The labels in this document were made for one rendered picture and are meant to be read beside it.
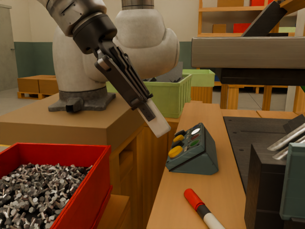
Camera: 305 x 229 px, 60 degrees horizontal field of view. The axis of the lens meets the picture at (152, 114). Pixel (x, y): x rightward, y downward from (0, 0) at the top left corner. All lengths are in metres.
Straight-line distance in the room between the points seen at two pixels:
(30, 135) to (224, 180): 0.54
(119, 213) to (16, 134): 0.40
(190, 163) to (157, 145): 0.79
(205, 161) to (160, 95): 0.82
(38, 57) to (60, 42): 8.19
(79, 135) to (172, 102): 0.65
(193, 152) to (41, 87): 5.74
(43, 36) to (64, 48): 8.06
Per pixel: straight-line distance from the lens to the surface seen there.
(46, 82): 6.06
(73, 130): 0.72
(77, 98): 0.84
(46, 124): 0.76
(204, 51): 0.17
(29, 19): 9.13
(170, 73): 1.52
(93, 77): 0.83
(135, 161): 1.01
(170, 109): 1.27
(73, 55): 0.82
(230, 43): 0.17
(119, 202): 0.60
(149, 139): 1.28
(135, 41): 0.80
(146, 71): 0.82
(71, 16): 0.48
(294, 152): 0.26
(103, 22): 0.48
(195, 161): 0.49
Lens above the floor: 1.12
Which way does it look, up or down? 14 degrees down
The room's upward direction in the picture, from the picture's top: straight up
